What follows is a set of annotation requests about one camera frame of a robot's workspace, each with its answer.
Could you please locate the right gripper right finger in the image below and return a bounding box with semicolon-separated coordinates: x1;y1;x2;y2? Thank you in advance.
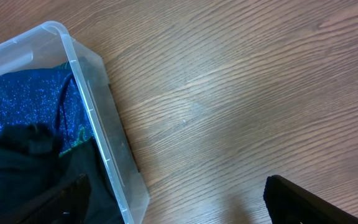
263;175;358;224

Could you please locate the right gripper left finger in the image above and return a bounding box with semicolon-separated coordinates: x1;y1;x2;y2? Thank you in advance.
0;174;91;224

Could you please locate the black cloth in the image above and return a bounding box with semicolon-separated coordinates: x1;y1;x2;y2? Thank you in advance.
0;138;124;223

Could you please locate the blue sequin fabric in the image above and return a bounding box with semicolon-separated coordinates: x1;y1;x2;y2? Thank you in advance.
0;62;94;152

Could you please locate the clear plastic storage bin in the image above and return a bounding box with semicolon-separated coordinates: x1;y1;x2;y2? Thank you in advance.
0;21;150;223

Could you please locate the black sock garment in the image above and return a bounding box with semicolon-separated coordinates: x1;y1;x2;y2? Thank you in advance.
0;123;63;156

